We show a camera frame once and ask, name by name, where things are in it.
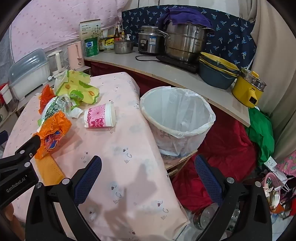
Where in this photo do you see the red cloth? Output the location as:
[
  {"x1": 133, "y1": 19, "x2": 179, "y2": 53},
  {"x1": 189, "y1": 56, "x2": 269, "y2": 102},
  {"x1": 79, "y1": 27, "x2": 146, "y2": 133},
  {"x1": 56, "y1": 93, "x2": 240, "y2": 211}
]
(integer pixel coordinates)
[{"x1": 171, "y1": 111, "x2": 258, "y2": 212}]

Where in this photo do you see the black power cable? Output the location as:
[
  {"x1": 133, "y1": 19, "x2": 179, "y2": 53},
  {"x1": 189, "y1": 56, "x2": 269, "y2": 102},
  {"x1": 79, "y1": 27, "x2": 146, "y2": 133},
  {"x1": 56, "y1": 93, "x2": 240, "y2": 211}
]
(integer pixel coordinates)
[{"x1": 135, "y1": 55, "x2": 162, "y2": 63}]

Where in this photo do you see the large steel steamer pot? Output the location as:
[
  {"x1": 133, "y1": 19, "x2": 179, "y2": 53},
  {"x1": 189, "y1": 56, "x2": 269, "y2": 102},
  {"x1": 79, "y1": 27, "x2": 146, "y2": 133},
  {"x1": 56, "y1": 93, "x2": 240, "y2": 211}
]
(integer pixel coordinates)
[{"x1": 164, "y1": 22, "x2": 215, "y2": 63}]

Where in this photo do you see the plastic dish box with lid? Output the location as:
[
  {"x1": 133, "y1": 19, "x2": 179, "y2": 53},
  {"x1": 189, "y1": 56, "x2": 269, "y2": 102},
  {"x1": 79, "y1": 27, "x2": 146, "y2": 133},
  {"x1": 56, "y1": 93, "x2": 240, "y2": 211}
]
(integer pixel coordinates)
[{"x1": 9, "y1": 48, "x2": 52, "y2": 100}]

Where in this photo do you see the silver rice cooker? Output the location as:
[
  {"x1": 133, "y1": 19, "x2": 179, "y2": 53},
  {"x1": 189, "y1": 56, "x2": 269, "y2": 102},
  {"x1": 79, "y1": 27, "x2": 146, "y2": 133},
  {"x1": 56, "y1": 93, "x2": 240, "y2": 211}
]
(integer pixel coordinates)
[{"x1": 138, "y1": 25, "x2": 166, "y2": 55}]

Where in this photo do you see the pink electric kettle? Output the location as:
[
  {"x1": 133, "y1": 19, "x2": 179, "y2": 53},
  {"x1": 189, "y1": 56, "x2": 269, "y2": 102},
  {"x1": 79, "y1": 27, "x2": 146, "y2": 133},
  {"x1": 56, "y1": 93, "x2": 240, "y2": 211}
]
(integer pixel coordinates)
[{"x1": 67, "y1": 41, "x2": 85, "y2": 70}]

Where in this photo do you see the orange snack packet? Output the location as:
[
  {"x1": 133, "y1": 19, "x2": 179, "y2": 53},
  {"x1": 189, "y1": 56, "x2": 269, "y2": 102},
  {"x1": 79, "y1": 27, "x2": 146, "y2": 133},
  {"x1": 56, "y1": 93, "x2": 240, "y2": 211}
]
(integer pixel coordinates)
[{"x1": 33, "y1": 111, "x2": 73, "y2": 160}]

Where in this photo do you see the white glass kettle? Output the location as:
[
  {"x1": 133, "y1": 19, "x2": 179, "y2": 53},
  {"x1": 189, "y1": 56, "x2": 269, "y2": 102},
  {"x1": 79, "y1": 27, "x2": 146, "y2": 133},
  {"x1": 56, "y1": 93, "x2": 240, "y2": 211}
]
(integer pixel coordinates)
[{"x1": 47, "y1": 49, "x2": 67, "y2": 81}]

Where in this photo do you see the pink plastic basket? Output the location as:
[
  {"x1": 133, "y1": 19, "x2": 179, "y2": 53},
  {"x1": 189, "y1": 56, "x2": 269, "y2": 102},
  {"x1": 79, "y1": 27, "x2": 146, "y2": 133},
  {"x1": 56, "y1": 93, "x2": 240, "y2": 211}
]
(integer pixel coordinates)
[{"x1": 263, "y1": 173, "x2": 282, "y2": 210}]

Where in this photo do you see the green cloth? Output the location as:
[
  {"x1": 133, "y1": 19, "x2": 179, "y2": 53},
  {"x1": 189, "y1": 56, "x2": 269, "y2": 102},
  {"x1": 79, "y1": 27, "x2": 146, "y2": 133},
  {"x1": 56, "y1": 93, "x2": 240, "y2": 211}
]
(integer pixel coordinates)
[{"x1": 245, "y1": 107, "x2": 275, "y2": 165}]

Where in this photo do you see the dark sauce bottle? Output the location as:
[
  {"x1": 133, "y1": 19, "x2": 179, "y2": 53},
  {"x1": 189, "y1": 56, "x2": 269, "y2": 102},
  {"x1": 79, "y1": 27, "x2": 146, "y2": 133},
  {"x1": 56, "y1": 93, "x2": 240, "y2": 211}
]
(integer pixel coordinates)
[{"x1": 99, "y1": 31, "x2": 106, "y2": 52}]

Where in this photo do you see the bin with white liner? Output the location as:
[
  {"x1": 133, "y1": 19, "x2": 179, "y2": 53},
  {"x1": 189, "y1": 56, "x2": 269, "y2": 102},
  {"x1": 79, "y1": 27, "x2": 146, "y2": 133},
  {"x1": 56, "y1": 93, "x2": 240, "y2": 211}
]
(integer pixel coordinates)
[{"x1": 140, "y1": 86, "x2": 217, "y2": 157}]

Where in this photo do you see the yellow green snack bag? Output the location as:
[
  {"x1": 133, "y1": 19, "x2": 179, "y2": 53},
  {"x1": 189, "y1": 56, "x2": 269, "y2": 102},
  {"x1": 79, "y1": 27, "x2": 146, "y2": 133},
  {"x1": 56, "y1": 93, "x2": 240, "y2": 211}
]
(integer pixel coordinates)
[{"x1": 54, "y1": 70, "x2": 100, "y2": 107}]

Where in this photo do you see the curved grey counter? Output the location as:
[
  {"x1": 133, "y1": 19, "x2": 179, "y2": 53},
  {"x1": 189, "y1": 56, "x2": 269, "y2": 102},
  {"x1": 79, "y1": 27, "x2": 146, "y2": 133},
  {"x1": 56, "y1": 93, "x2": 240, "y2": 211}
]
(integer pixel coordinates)
[{"x1": 84, "y1": 49, "x2": 251, "y2": 128}]

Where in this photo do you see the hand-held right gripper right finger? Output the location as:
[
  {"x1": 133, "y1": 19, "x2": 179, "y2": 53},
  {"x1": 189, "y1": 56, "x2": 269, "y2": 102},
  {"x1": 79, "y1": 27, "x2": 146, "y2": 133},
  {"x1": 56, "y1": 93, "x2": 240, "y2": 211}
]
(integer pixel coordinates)
[{"x1": 194, "y1": 155, "x2": 273, "y2": 241}]

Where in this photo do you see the pineapple print cloth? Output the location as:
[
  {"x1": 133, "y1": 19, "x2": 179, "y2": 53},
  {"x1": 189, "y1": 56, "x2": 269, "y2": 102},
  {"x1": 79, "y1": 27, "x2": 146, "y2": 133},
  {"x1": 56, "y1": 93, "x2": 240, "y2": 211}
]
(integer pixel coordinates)
[{"x1": 275, "y1": 155, "x2": 296, "y2": 178}]

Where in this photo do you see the navy floral cloth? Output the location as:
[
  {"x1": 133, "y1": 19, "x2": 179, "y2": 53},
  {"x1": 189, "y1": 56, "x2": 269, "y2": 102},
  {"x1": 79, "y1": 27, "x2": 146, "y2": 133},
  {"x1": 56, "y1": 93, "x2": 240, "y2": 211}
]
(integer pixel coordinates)
[{"x1": 121, "y1": 4, "x2": 258, "y2": 73}]

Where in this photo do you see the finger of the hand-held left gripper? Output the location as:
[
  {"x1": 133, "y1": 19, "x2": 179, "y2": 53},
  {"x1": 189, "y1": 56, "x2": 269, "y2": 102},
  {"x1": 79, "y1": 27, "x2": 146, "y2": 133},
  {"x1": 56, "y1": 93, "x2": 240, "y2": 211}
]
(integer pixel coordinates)
[{"x1": 0, "y1": 134, "x2": 43, "y2": 209}]

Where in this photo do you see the green tin can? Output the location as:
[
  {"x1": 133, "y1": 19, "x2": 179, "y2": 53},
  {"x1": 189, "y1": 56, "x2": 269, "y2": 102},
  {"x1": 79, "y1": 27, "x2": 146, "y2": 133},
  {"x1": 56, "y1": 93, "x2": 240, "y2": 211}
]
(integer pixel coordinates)
[{"x1": 84, "y1": 37, "x2": 100, "y2": 57}]

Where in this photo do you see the wooden stool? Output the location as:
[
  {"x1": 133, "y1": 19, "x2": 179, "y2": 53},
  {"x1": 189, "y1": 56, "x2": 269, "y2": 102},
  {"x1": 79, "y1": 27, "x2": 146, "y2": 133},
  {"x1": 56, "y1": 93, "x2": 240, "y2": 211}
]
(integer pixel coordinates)
[{"x1": 161, "y1": 149, "x2": 199, "y2": 178}]

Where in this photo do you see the pink dotted fabric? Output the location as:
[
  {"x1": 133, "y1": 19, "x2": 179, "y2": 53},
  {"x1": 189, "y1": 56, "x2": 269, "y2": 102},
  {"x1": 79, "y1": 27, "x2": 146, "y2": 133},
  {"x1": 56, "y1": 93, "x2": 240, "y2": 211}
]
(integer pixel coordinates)
[{"x1": 10, "y1": 0, "x2": 130, "y2": 61}]

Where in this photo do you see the orange plastic bag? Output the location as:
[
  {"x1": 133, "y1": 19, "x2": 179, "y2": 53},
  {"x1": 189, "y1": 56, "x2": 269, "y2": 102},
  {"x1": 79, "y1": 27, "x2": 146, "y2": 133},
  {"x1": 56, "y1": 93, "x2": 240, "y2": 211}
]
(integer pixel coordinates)
[{"x1": 39, "y1": 84, "x2": 56, "y2": 114}]

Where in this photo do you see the purple cloth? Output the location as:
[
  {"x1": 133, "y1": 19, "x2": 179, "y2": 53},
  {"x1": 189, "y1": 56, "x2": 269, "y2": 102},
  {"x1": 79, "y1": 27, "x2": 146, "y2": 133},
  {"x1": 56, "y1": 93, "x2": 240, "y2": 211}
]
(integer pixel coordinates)
[{"x1": 158, "y1": 7, "x2": 213, "y2": 28}]

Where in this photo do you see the yellow electric pot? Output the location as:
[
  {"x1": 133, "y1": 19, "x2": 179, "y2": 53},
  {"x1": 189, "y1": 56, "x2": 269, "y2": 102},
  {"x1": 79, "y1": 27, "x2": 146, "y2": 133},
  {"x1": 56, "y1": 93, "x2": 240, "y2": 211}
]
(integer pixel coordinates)
[{"x1": 232, "y1": 67, "x2": 267, "y2": 108}]

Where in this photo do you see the small steel lidded pot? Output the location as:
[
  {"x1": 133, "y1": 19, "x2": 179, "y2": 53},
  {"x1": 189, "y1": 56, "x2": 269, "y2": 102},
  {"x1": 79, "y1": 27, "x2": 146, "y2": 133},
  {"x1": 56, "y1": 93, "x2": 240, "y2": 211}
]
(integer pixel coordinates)
[{"x1": 113, "y1": 38, "x2": 134, "y2": 55}]

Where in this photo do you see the pink printed tablecloth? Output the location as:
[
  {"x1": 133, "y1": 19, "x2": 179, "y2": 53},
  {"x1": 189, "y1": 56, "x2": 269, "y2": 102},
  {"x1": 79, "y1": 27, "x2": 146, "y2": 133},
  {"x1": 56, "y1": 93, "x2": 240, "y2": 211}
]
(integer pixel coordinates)
[{"x1": 3, "y1": 72, "x2": 190, "y2": 241}]

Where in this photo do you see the blue yellow basin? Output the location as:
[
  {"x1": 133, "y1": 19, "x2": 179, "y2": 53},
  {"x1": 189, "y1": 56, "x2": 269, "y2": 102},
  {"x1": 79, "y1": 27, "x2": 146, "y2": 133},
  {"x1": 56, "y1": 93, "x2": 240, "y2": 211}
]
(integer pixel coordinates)
[
  {"x1": 199, "y1": 62, "x2": 238, "y2": 90},
  {"x1": 199, "y1": 52, "x2": 240, "y2": 74}
]

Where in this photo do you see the cream carton box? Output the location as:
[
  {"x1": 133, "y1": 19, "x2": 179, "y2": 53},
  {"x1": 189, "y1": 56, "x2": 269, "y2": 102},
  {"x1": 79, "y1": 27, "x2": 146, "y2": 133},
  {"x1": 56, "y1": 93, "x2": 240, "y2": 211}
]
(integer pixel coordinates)
[{"x1": 80, "y1": 19, "x2": 102, "y2": 42}]

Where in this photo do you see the white paper tissue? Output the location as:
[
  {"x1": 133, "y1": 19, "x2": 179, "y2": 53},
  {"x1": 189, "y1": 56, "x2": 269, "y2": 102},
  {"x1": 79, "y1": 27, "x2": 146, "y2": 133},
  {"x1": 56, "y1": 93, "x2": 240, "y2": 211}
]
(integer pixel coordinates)
[{"x1": 69, "y1": 107, "x2": 84, "y2": 119}]

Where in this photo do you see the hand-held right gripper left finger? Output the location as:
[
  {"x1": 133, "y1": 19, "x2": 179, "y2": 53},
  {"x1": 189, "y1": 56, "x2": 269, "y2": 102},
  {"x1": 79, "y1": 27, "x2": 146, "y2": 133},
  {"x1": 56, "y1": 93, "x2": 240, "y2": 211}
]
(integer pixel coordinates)
[{"x1": 25, "y1": 155, "x2": 102, "y2": 241}]

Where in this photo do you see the clear glass jar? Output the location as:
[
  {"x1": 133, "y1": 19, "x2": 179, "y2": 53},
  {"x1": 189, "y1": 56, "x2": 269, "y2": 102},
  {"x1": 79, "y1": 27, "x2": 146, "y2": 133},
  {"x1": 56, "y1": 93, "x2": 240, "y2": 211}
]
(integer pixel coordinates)
[{"x1": 192, "y1": 203, "x2": 223, "y2": 230}]

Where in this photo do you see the beige curtain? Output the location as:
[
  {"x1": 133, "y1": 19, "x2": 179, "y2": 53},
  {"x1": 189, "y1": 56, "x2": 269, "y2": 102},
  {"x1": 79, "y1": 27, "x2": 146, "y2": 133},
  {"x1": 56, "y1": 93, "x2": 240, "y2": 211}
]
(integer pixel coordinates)
[{"x1": 239, "y1": 0, "x2": 296, "y2": 142}]

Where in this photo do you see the pink paper cup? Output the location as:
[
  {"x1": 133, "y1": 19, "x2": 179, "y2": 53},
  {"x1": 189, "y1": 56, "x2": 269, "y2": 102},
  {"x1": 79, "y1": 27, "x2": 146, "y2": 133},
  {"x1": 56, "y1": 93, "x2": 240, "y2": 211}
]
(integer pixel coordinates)
[{"x1": 84, "y1": 101, "x2": 116, "y2": 129}]

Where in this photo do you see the green white wrapper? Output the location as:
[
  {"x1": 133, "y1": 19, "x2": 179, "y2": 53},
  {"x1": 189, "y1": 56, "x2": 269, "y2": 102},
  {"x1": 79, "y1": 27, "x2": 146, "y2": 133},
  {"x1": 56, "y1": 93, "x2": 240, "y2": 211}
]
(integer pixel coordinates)
[{"x1": 38, "y1": 95, "x2": 77, "y2": 127}]

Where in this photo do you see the black induction cooker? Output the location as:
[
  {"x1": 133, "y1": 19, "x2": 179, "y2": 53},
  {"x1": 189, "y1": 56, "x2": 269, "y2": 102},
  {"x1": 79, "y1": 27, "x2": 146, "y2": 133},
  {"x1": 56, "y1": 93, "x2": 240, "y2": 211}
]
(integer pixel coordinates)
[{"x1": 156, "y1": 54, "x2": 201, "y2": 75}]

